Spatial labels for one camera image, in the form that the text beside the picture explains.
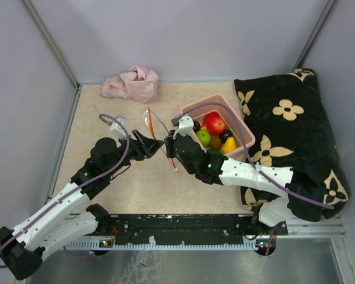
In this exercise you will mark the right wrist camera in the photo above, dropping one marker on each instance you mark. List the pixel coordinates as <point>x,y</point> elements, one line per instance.
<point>184,126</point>

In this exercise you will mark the pink crumpled cloth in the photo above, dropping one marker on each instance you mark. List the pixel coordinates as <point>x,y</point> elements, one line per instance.
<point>139,84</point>

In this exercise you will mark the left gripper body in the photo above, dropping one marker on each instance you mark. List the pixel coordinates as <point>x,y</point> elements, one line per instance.
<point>132,152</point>

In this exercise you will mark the brown kiwi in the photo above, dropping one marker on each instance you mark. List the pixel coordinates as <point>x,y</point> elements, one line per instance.
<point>215,143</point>

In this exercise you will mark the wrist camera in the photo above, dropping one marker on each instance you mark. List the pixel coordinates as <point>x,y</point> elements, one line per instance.
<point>184,126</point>
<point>116,127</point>

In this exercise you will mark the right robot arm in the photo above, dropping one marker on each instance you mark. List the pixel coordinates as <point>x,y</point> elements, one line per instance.
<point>254,174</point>

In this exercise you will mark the dark green avocado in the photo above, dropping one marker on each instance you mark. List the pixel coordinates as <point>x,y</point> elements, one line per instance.
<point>214,151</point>

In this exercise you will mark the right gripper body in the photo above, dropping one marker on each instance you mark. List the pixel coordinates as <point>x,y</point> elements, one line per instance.
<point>171,151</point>

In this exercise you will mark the left metal frame post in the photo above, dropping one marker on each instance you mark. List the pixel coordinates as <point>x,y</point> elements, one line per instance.
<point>49,41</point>

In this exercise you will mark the right metal frame post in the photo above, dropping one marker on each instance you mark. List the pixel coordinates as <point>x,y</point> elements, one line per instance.
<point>328,9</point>

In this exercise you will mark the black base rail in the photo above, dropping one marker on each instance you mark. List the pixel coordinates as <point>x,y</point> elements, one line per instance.
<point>196,229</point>

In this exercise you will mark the pink plastic bin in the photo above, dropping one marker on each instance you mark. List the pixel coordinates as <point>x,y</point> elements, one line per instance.
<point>242,134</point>

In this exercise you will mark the metal frame post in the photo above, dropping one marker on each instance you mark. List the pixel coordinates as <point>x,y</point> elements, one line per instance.
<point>49,41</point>
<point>328,9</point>

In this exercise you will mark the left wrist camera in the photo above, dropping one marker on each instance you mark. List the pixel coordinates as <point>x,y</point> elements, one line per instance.
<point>116,127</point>

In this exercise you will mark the black floral cushion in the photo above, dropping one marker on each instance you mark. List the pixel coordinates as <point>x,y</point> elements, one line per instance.
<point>292,129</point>

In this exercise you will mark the large red apple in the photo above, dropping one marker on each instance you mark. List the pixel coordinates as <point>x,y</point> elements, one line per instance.
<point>213,123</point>

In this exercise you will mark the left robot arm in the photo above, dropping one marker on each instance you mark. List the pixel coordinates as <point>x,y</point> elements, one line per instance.
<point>69,215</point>

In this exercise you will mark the dark plum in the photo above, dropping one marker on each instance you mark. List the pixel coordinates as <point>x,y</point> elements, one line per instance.
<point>196,126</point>
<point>225,135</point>

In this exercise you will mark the clear zip top bag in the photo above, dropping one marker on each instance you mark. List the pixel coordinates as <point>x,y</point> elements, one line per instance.
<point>158,131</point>

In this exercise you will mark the green apple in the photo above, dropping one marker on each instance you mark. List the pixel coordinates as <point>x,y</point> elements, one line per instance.
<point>204,137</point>

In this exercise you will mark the yellow pear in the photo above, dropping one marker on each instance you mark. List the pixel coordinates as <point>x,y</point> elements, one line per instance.
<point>229,146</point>

